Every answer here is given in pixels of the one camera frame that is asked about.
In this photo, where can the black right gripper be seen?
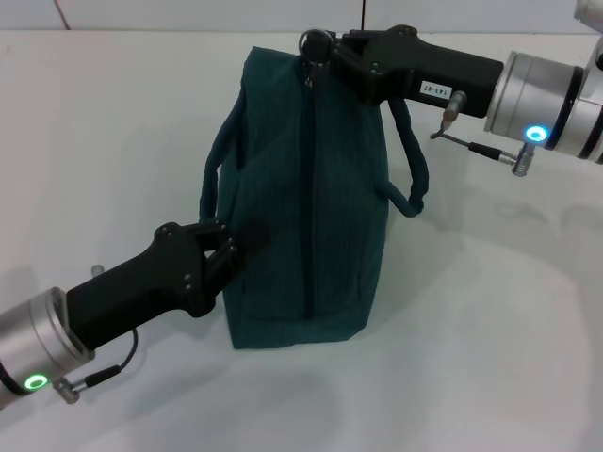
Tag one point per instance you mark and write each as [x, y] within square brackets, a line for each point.
[433, 70]

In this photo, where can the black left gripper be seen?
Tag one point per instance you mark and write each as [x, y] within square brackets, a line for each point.
[136, 287]

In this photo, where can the dark teal insulated lunch bag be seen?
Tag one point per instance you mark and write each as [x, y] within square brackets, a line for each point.
[320, 235]

